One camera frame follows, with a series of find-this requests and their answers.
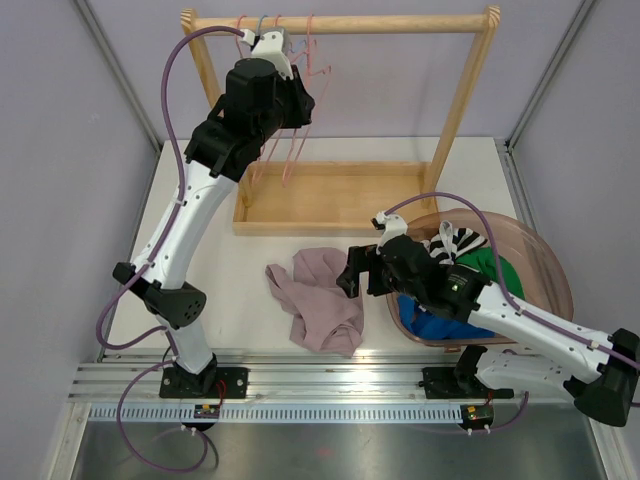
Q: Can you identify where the pink tank top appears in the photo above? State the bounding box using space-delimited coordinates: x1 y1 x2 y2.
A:
265 247 364 357

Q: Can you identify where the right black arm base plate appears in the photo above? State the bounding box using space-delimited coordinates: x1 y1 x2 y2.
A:
418 367 515 400

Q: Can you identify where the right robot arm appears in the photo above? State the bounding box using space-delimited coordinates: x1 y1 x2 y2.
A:
336 234 639 427

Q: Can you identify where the blue wire hanger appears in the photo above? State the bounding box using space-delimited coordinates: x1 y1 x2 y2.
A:
255 15 307 55

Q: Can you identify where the pink wire hanger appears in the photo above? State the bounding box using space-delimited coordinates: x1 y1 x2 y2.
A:
234 14 251 59

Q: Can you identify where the white slotted cable duct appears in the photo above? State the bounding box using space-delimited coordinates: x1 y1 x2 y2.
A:
89 403 462 424

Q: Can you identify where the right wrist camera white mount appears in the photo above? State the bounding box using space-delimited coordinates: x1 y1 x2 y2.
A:
371 211 408 249

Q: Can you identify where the translucent pink plastic basket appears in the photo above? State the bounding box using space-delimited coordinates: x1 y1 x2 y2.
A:
386 208 574 352

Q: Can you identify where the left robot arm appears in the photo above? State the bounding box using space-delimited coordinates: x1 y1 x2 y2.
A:
113 58 315 399

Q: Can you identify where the wooden clothes rack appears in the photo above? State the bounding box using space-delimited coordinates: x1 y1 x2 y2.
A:
181 5 501 236

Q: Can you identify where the blue tank top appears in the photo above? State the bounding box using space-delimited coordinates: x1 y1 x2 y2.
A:
397 295 495 340

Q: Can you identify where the pink hanger of striped top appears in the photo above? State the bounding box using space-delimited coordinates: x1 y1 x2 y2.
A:
249 14 286 184

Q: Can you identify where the aluminium rail base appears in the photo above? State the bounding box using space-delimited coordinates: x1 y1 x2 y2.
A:
67 348 609 401

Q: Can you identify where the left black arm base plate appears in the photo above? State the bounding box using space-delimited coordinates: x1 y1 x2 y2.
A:
159 366 249 399

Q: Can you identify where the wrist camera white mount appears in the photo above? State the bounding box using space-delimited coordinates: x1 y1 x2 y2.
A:
371 211 408 249
241 27 294 80

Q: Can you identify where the green tank top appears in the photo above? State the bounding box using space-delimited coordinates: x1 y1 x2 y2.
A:
457 247 525 300

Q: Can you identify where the black white striped tank top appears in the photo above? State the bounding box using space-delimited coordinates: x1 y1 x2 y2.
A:
421 221 488 265

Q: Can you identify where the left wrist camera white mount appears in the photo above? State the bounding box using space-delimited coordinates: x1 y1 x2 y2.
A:
241 27 294 80

